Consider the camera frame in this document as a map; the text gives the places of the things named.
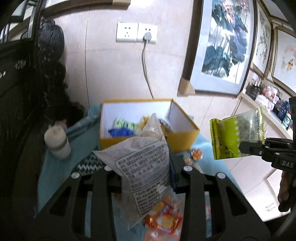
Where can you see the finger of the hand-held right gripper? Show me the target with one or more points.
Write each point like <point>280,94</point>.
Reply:
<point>252,148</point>

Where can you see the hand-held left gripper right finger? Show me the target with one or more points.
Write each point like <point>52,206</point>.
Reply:
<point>173,183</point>

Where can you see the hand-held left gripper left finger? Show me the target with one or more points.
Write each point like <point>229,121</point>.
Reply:
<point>101,183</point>

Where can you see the clear packet with printed text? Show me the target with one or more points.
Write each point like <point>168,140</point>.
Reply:
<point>143,162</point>

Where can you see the yellow cardboard box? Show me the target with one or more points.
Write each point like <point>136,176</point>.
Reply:
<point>182,136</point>

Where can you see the blue snack packet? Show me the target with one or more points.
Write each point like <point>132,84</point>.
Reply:
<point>121,132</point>

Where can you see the brown snack bar packet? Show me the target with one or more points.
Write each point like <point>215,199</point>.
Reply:
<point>165,126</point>

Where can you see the green white snack packet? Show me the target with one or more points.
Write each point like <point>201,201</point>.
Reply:
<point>123,123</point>

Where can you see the yellow snack packet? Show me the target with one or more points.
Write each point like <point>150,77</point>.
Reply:
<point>144,119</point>

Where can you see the person's right hand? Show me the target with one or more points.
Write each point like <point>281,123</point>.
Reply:
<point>286,190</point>

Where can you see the cream cabinet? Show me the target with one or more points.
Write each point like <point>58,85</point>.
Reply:
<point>252,166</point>

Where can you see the round orange candy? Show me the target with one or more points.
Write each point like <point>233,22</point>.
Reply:
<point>196,154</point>

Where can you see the red orange snack packet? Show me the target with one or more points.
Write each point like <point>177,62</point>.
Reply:
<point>163,219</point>

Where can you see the green box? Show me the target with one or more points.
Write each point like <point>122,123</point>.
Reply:
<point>287,121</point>

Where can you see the light blue printed tablecloth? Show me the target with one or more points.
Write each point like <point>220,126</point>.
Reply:
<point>57,171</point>

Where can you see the dark blue box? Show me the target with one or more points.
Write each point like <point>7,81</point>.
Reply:
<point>282,109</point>

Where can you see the floral tissue pack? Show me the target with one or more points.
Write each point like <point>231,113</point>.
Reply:
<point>269,97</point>

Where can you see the black box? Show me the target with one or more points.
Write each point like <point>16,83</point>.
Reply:
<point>252,91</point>

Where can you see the glass cup with white lid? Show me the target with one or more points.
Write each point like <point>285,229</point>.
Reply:
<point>57,141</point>

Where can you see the cardboard corner protector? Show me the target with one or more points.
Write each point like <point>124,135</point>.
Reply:
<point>186,87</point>

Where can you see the framed flower painting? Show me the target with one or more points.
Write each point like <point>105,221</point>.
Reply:
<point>285,60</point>

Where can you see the framed branch painting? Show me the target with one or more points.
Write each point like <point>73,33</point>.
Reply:
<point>262,39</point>

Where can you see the framed lotus painting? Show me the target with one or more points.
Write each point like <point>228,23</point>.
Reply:
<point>222,41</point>

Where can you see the dark carved wooden screen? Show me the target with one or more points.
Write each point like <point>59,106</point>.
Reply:
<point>23,92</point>

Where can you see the grey power plug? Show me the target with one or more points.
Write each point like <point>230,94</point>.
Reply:
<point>147,37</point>

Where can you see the white wall socket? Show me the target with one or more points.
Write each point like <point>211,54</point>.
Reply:
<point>148,30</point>
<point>126,32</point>

